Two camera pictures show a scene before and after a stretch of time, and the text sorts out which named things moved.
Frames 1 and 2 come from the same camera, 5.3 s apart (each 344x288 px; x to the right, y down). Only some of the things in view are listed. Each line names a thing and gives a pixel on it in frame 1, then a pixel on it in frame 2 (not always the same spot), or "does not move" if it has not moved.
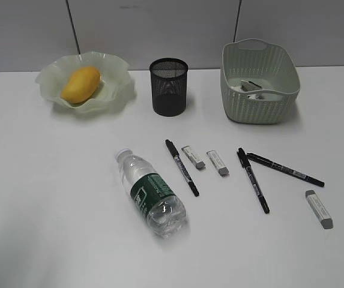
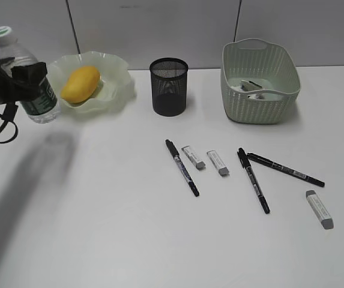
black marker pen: (277, 166) does not move
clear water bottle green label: (164, 211) to (43, 107)
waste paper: (246, 86) does not move
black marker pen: (182, 166) does not move
